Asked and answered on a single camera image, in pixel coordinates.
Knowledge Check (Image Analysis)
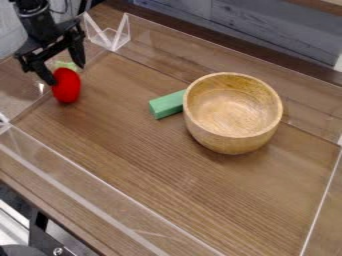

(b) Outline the green foam block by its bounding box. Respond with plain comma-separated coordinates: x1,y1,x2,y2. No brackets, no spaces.
148,90,184,120

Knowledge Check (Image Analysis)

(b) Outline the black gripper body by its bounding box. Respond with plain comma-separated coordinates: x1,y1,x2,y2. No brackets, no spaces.
14,6,85,72

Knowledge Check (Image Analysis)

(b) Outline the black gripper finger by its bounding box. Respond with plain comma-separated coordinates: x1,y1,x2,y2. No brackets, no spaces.
29,60,56,86
68,38,85,68

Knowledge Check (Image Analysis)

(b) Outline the wooden bowl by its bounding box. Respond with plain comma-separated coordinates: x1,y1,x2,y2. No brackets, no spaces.
183,72,283,155

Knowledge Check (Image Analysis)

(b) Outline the red plush strawberry toy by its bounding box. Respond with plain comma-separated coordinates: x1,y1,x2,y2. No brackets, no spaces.
50,61,81,104

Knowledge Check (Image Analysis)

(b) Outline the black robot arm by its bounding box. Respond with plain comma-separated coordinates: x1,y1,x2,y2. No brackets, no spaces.
9,0,85,86

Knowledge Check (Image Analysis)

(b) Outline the clear acrylic corner bracket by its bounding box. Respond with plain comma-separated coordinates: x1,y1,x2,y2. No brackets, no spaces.
82,13,130,52

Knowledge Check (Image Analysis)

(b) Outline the black metal table bracket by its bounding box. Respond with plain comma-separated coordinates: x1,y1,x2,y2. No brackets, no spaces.
28,210,76,256

